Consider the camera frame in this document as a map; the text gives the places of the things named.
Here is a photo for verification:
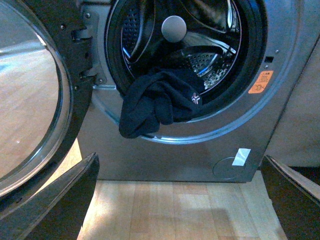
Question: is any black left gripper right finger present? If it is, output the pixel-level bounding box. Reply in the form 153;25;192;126
260;155;320;240

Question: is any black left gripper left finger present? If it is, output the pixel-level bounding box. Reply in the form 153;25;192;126
0;153;100;240

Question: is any dark navy knit garment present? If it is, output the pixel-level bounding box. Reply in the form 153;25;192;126
119;67;205;139

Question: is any round glass washing machine door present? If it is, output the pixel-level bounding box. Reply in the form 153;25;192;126
0;0;95;201

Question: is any grey front-load washing machine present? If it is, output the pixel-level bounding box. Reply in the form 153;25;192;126
78;0;320;183

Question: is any white tape strip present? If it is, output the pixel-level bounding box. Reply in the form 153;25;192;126
232;148;251;167

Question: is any orange warning sticker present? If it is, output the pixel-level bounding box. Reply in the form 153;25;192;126
248;70;274;94

